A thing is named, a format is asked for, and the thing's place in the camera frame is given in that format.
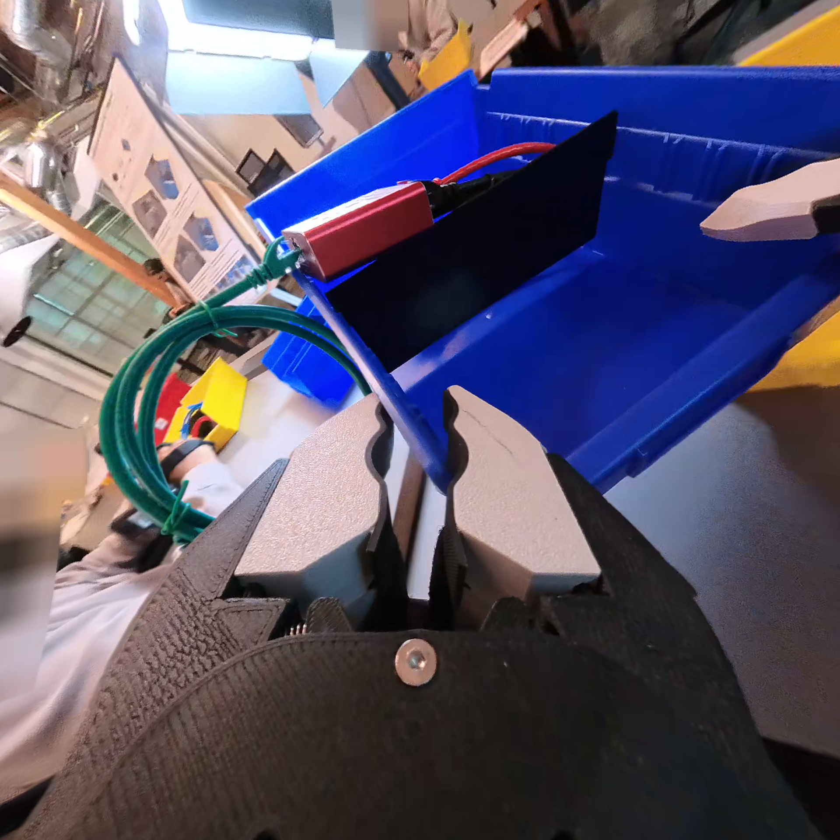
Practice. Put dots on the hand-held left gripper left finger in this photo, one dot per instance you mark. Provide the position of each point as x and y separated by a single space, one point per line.
315 518

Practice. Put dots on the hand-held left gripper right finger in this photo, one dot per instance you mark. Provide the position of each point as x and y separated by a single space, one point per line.
518 518

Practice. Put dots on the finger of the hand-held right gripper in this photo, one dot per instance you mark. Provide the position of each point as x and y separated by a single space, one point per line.
768 210

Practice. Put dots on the yellow plastic bin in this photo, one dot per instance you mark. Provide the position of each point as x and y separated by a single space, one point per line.
449 59
807 361
220 394

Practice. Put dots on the blue plastic bin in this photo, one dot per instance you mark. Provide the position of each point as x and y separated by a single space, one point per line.
308 367
590 328

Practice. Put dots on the red ethernet splitter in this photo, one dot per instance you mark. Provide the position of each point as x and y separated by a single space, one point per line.
367 229

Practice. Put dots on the grey desk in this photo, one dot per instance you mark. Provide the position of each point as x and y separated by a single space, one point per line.
754 558

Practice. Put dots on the red plastic bin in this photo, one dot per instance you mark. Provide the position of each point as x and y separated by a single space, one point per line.
169 400

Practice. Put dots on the dark bin divider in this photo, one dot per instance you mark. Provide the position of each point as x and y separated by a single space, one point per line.
492 262

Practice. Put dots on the light panel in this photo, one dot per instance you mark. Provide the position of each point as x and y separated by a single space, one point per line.
236 79

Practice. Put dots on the instruction board with wooden frame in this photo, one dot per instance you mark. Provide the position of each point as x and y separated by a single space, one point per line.
164 170

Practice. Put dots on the silver ventilation duct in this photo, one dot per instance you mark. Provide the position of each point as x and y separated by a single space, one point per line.
39 164

